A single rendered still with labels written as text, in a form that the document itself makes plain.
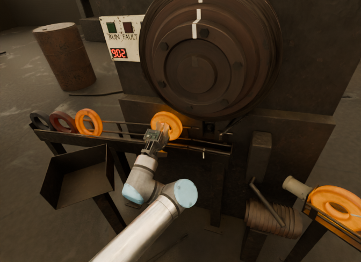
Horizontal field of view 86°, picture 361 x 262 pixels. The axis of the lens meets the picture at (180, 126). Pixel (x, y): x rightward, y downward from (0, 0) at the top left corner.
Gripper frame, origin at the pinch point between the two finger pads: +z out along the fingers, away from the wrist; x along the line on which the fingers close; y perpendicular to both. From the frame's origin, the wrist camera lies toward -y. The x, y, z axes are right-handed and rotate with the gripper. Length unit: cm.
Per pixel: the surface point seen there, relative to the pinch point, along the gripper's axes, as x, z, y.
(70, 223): 73, -54, -68
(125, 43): 18.0, 18.0, 29.5
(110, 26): 22.8, 19.4, 36.5
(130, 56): 16.9, 16.4, 24.3
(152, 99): 9.9, 10.0, 4.3
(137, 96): 19.0, 10.8, 4.1
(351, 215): -71, -22, -1
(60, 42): 220, 137, -49
